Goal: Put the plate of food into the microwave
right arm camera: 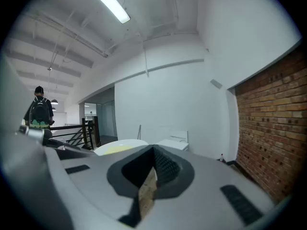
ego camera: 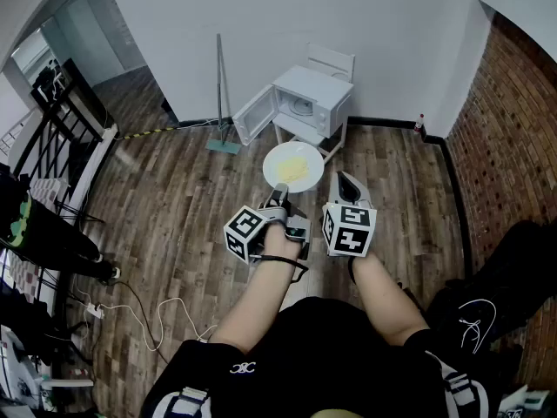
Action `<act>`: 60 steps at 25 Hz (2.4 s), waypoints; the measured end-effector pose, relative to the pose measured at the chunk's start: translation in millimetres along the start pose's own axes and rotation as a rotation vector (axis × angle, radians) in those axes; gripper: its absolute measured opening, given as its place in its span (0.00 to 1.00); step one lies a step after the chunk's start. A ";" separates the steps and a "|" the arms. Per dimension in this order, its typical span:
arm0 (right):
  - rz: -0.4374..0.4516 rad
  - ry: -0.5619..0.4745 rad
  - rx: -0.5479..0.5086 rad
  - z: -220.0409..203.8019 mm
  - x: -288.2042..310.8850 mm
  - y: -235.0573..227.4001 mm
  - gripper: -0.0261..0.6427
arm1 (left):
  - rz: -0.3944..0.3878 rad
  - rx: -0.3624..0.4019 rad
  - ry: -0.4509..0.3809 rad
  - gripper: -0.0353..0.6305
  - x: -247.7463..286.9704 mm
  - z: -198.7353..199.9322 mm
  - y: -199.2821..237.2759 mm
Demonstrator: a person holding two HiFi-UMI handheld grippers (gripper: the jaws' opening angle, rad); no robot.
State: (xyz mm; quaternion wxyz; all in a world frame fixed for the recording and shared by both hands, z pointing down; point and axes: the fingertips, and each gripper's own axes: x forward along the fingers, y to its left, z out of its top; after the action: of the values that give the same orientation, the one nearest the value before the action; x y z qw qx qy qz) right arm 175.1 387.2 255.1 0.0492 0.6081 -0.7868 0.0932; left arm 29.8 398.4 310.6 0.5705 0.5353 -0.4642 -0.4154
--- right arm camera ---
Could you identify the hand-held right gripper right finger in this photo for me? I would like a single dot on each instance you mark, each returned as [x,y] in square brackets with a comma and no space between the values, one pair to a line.
[206,176]

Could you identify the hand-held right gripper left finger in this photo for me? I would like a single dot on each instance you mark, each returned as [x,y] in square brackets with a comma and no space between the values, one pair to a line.
[91,190]

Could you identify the white plate of food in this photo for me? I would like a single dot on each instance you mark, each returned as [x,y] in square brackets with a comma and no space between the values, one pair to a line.
[112,147]

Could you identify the small plastic bottle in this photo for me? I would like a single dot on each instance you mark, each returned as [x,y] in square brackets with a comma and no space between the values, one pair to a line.
[221,157]

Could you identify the white chair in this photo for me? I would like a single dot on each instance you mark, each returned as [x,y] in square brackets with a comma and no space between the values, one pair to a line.
[176,140]

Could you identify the black stair railing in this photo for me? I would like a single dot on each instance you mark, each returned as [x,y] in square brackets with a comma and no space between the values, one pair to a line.
[84,133]

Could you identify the long ceiling light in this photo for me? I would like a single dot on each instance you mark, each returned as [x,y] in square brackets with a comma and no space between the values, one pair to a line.
[112,3]

